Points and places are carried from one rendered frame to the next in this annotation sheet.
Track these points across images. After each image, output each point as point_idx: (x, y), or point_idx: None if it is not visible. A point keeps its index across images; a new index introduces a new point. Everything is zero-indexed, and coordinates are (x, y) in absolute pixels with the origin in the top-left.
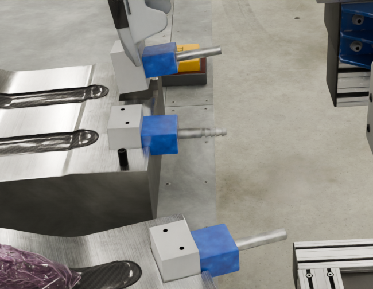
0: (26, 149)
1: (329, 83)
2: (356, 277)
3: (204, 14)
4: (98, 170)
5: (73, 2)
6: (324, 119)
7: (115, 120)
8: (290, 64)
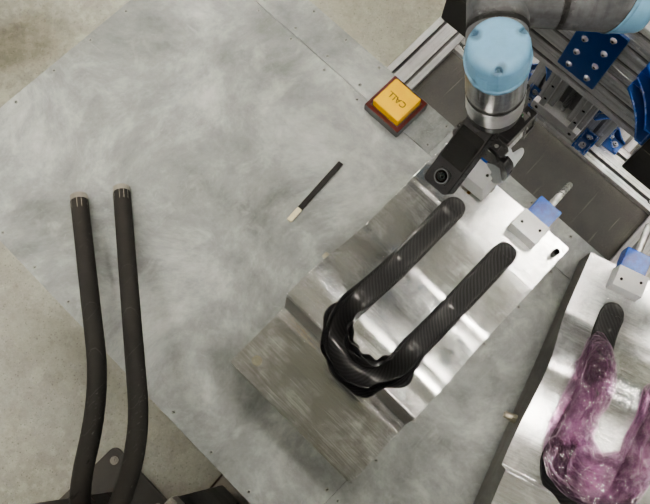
0: (476, 284)
1: (456, 24)
2: (417, 92)
3: (317, 16)
4: (547, 270)
5: (180, 73)
6: None
7: (530, 233)
8: None
